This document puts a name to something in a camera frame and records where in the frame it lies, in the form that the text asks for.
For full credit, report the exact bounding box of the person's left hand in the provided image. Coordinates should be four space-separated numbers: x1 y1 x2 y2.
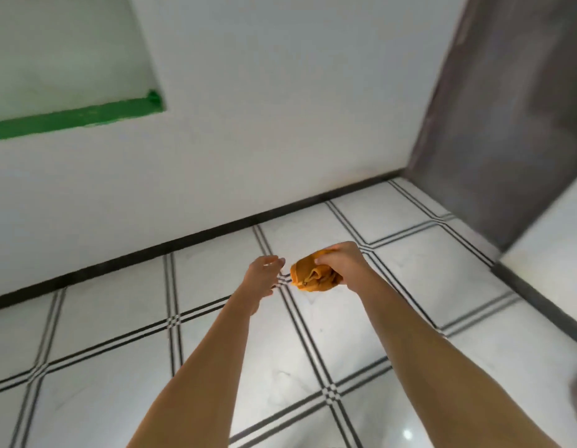
241 255 286 316

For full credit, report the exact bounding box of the person's right hand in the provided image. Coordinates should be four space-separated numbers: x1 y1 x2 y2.
314 241 374 291

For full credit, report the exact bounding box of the orange cloth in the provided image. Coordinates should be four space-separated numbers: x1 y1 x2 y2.
289 249 344 293

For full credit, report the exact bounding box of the person's left forearm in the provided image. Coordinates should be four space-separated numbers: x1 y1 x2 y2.
126 288 260 448

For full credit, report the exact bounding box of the person's right forearm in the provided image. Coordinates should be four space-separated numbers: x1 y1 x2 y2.
346 271 562 448

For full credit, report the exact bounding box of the grey door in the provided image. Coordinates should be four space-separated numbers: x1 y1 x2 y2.
405 0 577 253

